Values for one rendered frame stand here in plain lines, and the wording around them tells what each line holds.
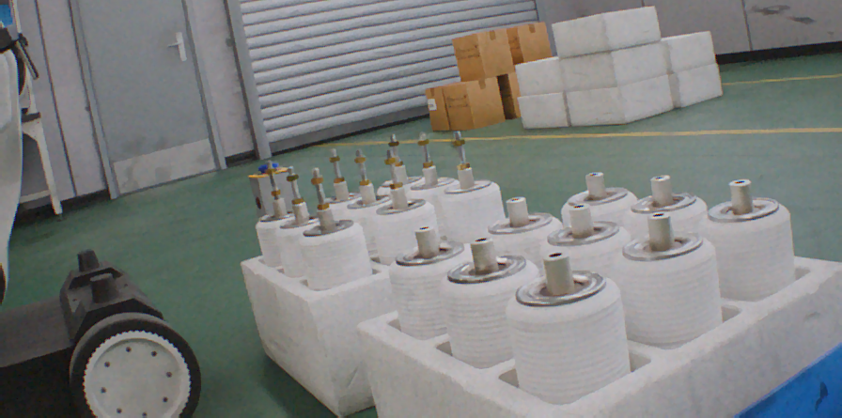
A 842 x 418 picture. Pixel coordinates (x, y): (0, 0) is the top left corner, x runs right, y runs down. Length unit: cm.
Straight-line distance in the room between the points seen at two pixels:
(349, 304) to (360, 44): 578
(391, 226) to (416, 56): 592
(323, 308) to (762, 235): 58
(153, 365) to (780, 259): 85
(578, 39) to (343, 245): 290
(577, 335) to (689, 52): 359
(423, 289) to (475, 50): 426
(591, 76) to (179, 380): 301
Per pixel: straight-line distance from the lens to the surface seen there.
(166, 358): 116
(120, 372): 115
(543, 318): 59
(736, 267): 75
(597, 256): 75
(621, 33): 378
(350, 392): 109
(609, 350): 61
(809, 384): 74
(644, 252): 69
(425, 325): 81
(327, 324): 105
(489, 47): 501
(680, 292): 67
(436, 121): 534
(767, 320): 71
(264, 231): 130
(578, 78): 392
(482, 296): 69
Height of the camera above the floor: 45
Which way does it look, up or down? 8 degrees down
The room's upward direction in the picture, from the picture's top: 12 degrees counter-clockwise
